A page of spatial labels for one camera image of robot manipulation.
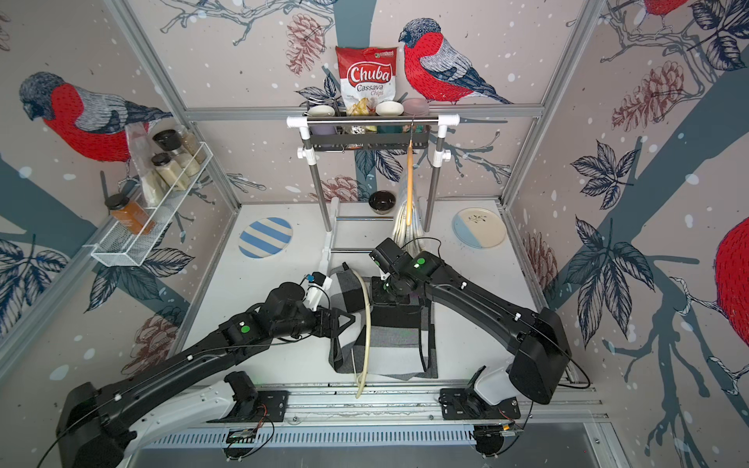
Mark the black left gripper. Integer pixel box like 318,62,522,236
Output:
272,302,356,339

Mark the blue cream plaid scarf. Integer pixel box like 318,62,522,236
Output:
391,195,424,254

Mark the cream wooden hanger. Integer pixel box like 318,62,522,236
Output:
343,264,374,400

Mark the black grey checkered scarf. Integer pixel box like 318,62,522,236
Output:
329,266,439,380

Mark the orange wooden hanger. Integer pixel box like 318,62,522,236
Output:
406,119,415,229

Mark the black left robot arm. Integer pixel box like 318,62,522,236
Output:
56,282,355,467

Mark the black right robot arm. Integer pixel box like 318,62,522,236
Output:
369,238,572,405

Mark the small black bowl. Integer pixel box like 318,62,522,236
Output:
368,190,397,215

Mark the cream and blue plate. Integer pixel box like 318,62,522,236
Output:
452,208,507,250

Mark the blue striped round plate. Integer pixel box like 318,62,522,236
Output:
238,216,294,259

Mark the white steel clothes rack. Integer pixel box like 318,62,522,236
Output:
285,113,462,282

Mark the red Chuba chips bag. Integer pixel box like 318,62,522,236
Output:
335,47,398,115

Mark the black lid spice jar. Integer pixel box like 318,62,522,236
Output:
152,130,201,177
151,152,189,191

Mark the orange spice jar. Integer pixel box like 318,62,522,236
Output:
105,193,154,235

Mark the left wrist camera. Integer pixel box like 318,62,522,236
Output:
304,272,333,312

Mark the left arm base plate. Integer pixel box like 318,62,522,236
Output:
209,390,291,424

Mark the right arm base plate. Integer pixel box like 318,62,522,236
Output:
438,388,521,420

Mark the black wall shelf basket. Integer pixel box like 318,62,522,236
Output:
296,116,439,151

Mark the white wire spice rack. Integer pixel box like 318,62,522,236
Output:
91,142,214,267

